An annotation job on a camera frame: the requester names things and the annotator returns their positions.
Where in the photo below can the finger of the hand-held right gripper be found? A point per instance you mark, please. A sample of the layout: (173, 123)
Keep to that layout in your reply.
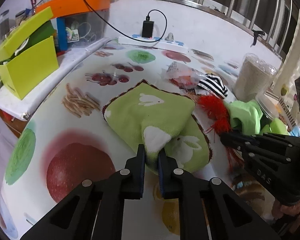
(265, 155)
(252, 139)

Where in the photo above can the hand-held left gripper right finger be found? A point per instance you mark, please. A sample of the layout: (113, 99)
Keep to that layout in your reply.
(161, 177)

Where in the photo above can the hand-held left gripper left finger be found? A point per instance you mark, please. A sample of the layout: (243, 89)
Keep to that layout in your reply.
(141, 170)

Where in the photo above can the light green cloth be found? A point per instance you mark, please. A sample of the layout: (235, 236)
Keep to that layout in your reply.
(245, 115)

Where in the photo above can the yellow patterned cardboard box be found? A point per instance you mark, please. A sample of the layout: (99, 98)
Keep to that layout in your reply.
(288, 116)

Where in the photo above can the red tassel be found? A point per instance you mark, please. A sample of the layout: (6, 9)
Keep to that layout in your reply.
(215, 107)

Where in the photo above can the green rabbit print towel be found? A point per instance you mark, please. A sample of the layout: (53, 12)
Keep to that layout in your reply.
(150, 110)

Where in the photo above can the black white striped sock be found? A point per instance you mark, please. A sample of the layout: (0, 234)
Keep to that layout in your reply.
(213, 83)

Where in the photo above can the clear plastic bag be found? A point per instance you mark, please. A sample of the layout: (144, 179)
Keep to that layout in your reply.
(182, 76)

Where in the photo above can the person's right hand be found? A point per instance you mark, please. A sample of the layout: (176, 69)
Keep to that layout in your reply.
(281, 208)

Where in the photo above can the green plastic jar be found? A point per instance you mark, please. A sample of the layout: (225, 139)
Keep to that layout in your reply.
(277, 127)

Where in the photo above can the dark plastic lidded container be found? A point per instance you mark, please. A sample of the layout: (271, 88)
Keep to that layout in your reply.
(267, 107)

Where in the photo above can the clear jar of grain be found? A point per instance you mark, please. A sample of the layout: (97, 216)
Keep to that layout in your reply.
(252, 80)

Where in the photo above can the heart print curtain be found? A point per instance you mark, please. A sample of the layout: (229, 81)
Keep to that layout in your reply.
(297, 55)

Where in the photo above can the white power strip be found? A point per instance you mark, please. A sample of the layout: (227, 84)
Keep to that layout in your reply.
(170, 45)

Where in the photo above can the grey plug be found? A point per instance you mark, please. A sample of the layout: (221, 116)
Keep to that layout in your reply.
(170, 37)

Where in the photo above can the lime green cardboard box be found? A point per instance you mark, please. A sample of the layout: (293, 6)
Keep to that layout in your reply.
(27, 67)

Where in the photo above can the blue carton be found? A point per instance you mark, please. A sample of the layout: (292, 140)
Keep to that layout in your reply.
(61, 37)

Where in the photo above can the clear storage box orange lid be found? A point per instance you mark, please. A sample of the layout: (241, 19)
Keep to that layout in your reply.
(85, 1)

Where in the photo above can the glass jar dark lid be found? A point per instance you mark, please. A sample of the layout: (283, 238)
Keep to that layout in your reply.
(4, 25)

